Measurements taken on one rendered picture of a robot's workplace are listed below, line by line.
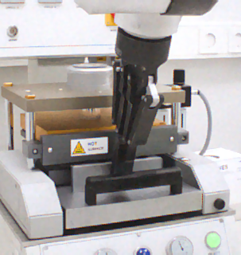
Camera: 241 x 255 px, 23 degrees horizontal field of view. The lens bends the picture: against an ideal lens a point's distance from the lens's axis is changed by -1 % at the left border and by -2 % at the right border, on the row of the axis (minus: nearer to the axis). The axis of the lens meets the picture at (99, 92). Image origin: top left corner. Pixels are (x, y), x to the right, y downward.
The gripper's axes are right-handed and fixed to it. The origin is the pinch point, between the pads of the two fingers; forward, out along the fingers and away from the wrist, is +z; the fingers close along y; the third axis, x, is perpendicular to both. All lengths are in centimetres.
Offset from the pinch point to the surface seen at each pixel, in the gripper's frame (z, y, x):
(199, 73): 18, -61, 52
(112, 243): 8.4, 9.3, -4.3
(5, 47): -5.0, -30.8, -11.5
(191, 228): 8.2, 9.2, 8.7
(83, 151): 1.1, -4.0, -4.9
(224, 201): 4.9, 8.0, 14.6
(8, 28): -8.4, -31.7, -10.9
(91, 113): 0.0, -13.5, -0.2
